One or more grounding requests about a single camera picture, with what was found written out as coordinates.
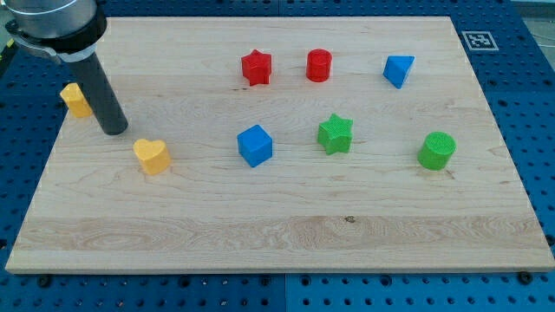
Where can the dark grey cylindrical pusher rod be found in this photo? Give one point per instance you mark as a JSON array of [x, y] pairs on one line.
[[95, 86]]

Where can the yellow heart block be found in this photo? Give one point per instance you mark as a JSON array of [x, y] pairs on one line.
[[153, 155]]

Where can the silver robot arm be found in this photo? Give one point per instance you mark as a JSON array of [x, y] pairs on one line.
[[68, 31]]

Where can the blue cube block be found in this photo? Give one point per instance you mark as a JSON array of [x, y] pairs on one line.
[[255, 145]]

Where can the yellow pentagon block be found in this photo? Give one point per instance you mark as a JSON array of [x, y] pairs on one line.
[[75, 100]]

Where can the red star block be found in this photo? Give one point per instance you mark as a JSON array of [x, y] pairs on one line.
[[257, 67]]

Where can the light wooden board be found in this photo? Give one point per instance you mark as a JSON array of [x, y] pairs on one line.
[[374, 209]]

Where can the red cylinder block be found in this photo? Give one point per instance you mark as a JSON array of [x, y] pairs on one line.
[[318, 65]]

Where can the green star block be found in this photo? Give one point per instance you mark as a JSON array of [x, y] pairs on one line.
[[335, 134]]

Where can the blue triangular prism block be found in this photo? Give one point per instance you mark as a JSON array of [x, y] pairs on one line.
[[397, 68]]

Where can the green cylinder block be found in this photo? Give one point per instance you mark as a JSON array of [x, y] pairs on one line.
[[436, 150]]

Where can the white fiducial marker tag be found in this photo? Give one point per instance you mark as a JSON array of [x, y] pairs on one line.
[[478, 40]]

